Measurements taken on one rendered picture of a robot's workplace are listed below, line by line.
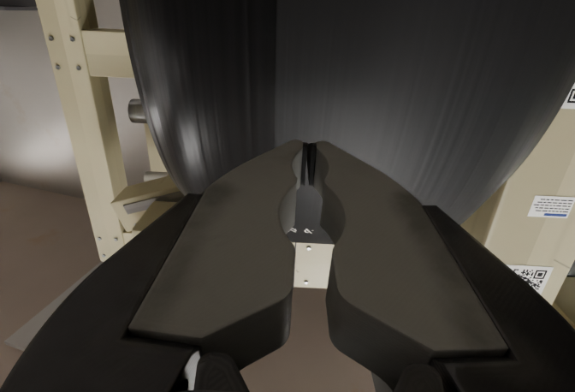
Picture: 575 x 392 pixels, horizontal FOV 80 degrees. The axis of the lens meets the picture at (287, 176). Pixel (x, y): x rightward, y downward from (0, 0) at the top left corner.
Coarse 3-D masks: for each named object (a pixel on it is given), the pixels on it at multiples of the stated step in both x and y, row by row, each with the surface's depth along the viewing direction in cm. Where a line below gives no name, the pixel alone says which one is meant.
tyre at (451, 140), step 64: (128, 0) 19; (192, 0) 17; (256, 0) 17; (320, 0) 16; (384, 0) 16; (448, 0) 16; (512, 0) 16; (192, 64) 18; (256, 64) 18; (320, 64) 18; (384, 64) 18; (448, 64) 18; (512, 64) 18; (192, 128) 21; (256, 128) 20; (320, 128) 20; (384, 128) 20; (448, 128) 20; (512, 128) 20; (192, 192) 27; (448, 192) 23
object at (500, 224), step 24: (552, 144) 39; (528, 168) 41; (552, 168) 41; (504, 192) 42; (528, 192) 42; (552, 192) 42; (480, 216) 47; (504, 216) 44; (480, 240) 47; (504, 240) 45; (528, 240) 45; (552, 240) 45; (528, 264) 47; (552, 264) 47; (552, 288) 49
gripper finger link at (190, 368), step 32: (160, 224) 8; (128, 256) 7; (160, 256) 7; (96, 288) 6; (128, 288) 6; (64, 320) 6; (96, 320) 6; (128, 320) 6; (32, 352) 5; (64, 352) 5; (96, 352) 5; (128, 352) 5; (160, 352) 5; (192, 352) 5; (32, 384) 5; (64, 384) 5; (96, 384) 5; (128, 384) 5; (160, 384) 5; (192, 384) 6
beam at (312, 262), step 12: (156, 204) 89; (168, 204) 89; (144, 216) 84; (156, 216) 84; (144, 228) 79; (300, 252) 80; (312, 252) 79; (324, 252) 79; (300, 264) 81; (312, 264) 81; (324, 264) 81; (300, 276) 83; (312, 276) 82; (324, 276) 82
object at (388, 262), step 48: (336, 192) 9; (384, 192) 9; (336, 240) 9; (384, 240) 8; (432, 240) 8; (336, 288) 7; (384, 288) 7; (432, 288) 7; (336, 336) 7; (384, 336) 6; (432, 336) 6; (480, 336) 6; (384, 384) 8
